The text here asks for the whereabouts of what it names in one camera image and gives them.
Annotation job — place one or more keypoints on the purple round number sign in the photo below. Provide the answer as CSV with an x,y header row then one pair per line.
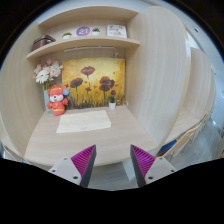
x,y
83,31

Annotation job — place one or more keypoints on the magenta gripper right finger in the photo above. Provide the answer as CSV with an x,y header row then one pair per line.
x,y
148,168

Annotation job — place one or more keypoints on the wooden chair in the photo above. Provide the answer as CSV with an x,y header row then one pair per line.
x,y
177,145

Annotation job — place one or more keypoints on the small green plant on shelf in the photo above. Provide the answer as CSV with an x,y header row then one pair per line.
x,y
67,35

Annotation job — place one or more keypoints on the white framed picture card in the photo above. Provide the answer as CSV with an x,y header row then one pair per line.
x,y
116,31

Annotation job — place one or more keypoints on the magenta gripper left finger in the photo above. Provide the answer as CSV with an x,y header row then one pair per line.
x,y
78,168

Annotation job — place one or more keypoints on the pink white flower bouquet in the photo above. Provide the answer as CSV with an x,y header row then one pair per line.
x,y
46,73

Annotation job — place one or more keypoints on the under-shelf light bar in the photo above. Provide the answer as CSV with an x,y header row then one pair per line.
x,y
88,48

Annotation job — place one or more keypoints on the red plush bear toy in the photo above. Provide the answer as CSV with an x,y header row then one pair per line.
x,y
57,99

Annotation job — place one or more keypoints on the dark brown box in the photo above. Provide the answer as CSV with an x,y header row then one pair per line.
x,y
46,39

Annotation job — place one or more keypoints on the poppy flower painting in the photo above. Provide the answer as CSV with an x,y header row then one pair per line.
x,y
92,80

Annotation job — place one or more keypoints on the small potted plant white pot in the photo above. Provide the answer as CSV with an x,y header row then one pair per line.
x,y
112,102

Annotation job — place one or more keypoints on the wooden shelf unit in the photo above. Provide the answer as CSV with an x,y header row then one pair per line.
x,y
94,15

